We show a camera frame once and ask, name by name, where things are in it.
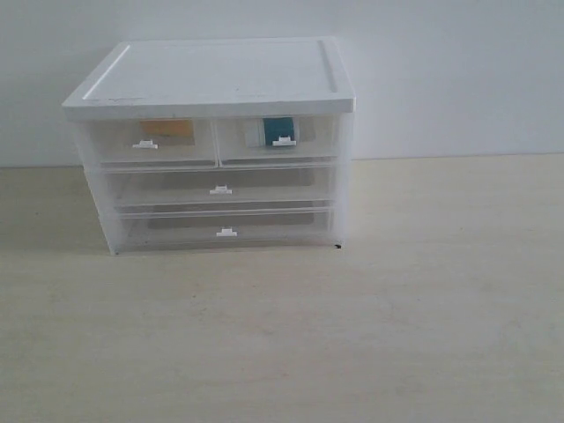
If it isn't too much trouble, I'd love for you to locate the clear drawer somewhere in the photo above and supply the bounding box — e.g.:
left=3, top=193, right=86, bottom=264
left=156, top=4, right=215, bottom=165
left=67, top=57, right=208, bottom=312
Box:
left=106, top=167, right=335, bottom=207
left=215, top=115, right=341, bottom=167
left=87, top=119, right=217, bottom=167
left=107, top=202, right=344, bottom=254

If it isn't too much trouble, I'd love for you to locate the white blue-labelled pill bottle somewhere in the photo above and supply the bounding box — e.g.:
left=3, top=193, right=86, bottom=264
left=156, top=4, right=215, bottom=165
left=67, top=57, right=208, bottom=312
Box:
left=242, top=116, right=298, bottom=147

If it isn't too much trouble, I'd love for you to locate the yellow cheese wedge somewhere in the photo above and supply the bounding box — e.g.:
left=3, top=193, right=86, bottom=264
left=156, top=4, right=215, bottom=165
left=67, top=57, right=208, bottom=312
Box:
left=140, top=119, right=195, bottom=145

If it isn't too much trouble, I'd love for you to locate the clear bottom drawer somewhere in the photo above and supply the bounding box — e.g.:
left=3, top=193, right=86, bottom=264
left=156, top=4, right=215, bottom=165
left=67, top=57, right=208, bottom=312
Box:
left=107, top=202, right=344, bottom=254

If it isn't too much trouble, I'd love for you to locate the white plastic drawer cabinet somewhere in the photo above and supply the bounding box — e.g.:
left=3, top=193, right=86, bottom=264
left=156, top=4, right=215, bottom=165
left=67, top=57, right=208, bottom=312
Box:
left=63, top=36, right=356, bottom=255

